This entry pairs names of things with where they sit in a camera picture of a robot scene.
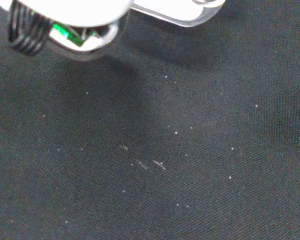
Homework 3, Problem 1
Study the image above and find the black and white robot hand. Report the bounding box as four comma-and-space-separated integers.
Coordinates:
0, 0, 133, 63

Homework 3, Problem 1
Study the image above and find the black bench cloth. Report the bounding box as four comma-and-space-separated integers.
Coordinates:
0, 0, 300, 240

